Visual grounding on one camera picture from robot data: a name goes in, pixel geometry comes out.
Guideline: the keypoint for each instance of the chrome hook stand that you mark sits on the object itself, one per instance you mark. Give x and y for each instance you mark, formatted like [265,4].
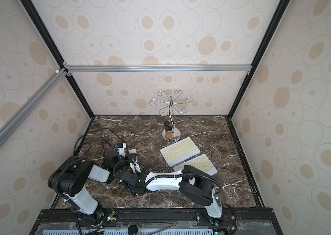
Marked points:
[170,109]

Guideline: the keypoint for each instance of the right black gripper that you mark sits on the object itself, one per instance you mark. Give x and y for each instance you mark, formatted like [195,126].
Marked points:
[125,176]

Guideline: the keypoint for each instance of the orange spice bottle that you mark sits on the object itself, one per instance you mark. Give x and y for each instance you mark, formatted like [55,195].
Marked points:
[169,133]

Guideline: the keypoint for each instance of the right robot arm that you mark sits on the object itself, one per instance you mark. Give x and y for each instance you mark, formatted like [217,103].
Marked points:
[199,187]

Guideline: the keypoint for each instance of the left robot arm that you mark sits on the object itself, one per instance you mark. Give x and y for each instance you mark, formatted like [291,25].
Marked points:
[69,180]

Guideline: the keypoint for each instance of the aluminium left rail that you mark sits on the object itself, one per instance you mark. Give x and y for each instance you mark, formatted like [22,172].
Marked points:
[20,116]

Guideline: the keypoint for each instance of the beige red power strip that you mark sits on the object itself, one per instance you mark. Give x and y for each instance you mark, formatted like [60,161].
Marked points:
[132,155]

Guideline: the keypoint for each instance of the aluminium back rail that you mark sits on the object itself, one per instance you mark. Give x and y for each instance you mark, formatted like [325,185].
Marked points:
[158,68]

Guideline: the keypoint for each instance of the aluminium rail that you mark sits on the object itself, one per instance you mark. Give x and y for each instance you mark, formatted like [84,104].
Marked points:
[20,116]
[158,68]

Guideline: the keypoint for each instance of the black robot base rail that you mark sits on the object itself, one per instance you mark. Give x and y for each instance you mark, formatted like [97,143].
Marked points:
[182,221]

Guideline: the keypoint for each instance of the dark spice bottle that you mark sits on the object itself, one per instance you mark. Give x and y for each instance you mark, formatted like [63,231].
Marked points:
[166,124]

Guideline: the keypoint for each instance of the white wireless keyboard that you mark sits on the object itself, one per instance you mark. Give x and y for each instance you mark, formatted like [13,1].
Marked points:
[201,163]
[180,151]

